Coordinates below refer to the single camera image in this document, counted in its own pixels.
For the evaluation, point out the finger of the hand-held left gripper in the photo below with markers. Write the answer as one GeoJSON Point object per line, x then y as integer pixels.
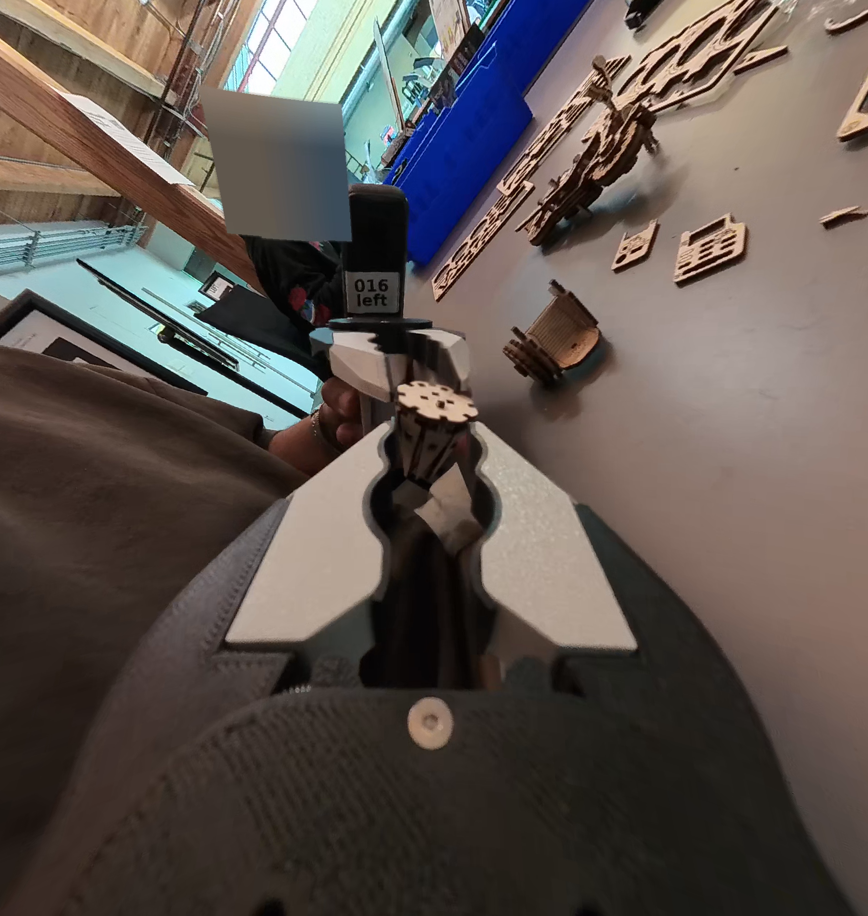
{"type": "Point", "coordinates": [452, 358]}
{"type": "Point", "coordinates": [355, 368]}

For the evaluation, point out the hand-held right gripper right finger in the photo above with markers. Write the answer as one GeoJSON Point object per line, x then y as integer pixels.
{"type": "Point", "coordinates": [541, 572]}

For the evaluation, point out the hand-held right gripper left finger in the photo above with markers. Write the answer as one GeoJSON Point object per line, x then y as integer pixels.
{"type": "Point", "coordinates": [312, 565]}

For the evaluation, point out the round slotted wooden drum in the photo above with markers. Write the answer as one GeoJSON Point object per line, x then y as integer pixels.
{"type": "Point", "coordinates": [434, 444]}

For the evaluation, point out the person's left forearm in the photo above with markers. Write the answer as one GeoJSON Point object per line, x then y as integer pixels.
{"type": "Point", "coordinates": [294, 451]}

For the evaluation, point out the grey desk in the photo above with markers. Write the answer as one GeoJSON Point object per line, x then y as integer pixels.
{"type": "Point", "coordinates": [763, 501]}

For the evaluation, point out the person's left hand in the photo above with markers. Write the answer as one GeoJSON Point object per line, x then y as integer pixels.
{"type": "Point", "coordinates": [344, 422]}

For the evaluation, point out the blue storage bin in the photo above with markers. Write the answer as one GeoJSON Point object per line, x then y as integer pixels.
{"type": "Point", "coordinates": [541, 50]}
{"type": "Point", "coordinates": [462, 164]}

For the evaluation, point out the wooden cabin subassembly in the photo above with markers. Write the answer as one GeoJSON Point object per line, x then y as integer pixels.
{"type": "Point", "coordinates": [563, 336]}

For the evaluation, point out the long wooden cut-out sheet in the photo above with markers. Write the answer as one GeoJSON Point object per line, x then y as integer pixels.
{"type": "Point", "coordinates": [509, 197]}

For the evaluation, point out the black framed panel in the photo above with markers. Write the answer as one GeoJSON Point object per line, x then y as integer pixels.
{"type": "Point", "coordinates": [155, 309]}

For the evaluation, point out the small wooden card round holes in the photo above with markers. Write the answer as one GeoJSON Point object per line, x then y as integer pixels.
{"type": "Point", "coordinates": [645, 236]}

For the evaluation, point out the person's brown sweater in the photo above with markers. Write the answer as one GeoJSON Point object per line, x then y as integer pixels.
{"type": "Point", "coordinates": [83, 537]}

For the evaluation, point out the wooden model vehicle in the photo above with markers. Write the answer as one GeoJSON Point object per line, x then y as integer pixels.
{"type": "Point", "coordinates": [598, 157]}

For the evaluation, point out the white paper sign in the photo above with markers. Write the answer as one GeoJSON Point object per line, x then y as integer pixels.
{"type": "Point", "coordinates": [119, 136]}

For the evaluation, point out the small wooden card grid holes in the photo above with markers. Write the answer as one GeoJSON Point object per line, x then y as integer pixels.
{"type": "Point", "coordinates": [736, 247]}

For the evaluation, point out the wooden ceiling beam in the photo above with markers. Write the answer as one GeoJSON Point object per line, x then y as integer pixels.
{"type": "Point", "coordinates": [83, 143]}

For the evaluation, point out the black framed picture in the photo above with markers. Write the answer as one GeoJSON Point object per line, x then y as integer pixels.
{"type": "Point", "coordinates": [19, 322]}

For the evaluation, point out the black flat device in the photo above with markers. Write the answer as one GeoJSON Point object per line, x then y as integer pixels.
{"type": "Point", "coordinates": [645, 11]}

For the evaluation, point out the thin wooden sliver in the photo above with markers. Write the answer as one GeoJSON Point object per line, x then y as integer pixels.
{"type": "Point", "coordinates": [845, 216]}

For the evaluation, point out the large wooden cut-out sheet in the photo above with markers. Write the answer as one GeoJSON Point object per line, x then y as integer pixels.
{"type": "Point", "coordinates": [759, 57]}

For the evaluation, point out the wooden triangular cut-out piece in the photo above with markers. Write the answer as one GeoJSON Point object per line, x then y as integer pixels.
{"type": "Point", "coordinates": [852, 129]}

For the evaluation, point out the curved wooden hook piece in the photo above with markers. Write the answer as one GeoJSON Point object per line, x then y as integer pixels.
{"type": "Point", "coordinates": [845, 25]}

